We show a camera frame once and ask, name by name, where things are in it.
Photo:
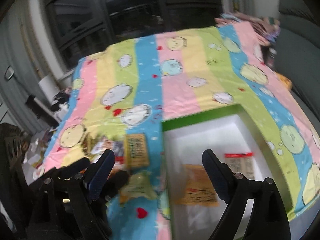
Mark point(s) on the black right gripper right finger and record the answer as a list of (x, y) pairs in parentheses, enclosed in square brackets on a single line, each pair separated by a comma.
[(268, 219)]

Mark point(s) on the grey sofa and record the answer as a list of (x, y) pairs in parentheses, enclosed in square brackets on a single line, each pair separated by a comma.
[(297, 49)]

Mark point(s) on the white peanut snack bag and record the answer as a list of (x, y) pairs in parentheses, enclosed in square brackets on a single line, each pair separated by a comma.
[(117, 147)]

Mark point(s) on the green white cardboard box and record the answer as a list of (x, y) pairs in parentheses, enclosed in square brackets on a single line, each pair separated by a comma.
[(228, 129)]

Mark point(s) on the yellow-green corn snack bag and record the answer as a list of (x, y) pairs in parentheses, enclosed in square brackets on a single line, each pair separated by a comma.
[(138, 186)]

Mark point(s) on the colourful cartoon striped bedsheet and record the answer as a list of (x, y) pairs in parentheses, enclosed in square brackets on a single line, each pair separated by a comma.
[(134, 86)]

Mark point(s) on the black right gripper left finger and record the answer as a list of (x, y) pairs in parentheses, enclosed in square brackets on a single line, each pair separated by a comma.
[(82, 192)]

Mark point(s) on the pile of folded clothes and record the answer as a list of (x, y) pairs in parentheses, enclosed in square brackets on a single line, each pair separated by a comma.
[(267, 29)]

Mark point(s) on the soda cracker pack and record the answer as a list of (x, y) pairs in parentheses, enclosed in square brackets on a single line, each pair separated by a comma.
[(136, 151)]

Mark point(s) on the black floor lamp stand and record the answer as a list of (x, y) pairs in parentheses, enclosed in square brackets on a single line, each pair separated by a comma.
[(32, 102)]

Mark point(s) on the yellow rice cake packet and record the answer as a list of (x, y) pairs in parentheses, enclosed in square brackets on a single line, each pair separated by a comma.
[(198, 188)]

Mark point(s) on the white red-edged snack packet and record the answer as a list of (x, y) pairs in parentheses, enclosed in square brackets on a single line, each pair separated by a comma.
[(241, 163)]

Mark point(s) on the yellow cup on bed edge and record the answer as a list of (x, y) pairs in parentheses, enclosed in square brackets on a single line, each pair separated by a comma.
[(285, 81)]

